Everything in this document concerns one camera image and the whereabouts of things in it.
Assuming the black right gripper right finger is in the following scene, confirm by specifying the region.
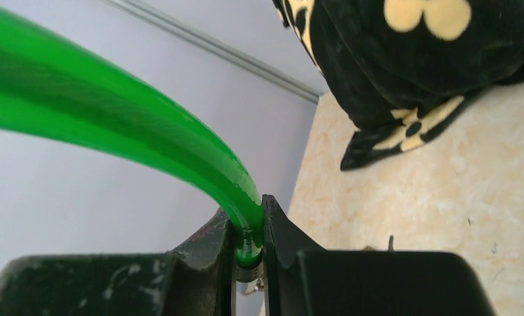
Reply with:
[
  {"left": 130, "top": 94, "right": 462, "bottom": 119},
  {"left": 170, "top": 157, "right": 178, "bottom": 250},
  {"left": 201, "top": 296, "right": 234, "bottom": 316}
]
[{"left": 262, "top": 195, "right": 495, "bottom": 315}]

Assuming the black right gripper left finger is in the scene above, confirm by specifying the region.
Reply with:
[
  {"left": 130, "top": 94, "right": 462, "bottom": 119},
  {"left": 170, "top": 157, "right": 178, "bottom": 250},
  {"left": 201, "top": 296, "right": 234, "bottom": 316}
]
[{"left": 0, "top": 211, "right": 235, "bottom": 315}]

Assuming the green cable lock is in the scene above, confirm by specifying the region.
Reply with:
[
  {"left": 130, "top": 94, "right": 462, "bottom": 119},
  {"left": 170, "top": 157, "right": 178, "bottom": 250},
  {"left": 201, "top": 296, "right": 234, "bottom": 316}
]
[{"left": 0, "top": 7, "right": 263, "bottom": 269}]

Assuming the black floral plush blanket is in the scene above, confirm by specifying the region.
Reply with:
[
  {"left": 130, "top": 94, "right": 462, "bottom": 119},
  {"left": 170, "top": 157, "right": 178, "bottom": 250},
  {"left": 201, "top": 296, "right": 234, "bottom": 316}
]
[{"left": 274, "top": 1, "right": 524, "bottom": 171}]

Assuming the aluminium frame rail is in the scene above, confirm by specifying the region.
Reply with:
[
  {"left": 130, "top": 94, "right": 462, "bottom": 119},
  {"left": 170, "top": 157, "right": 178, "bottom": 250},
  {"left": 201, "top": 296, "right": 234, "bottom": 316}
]
[{"left": 106, "top": 0, "right": 321, "bottom": 104}]

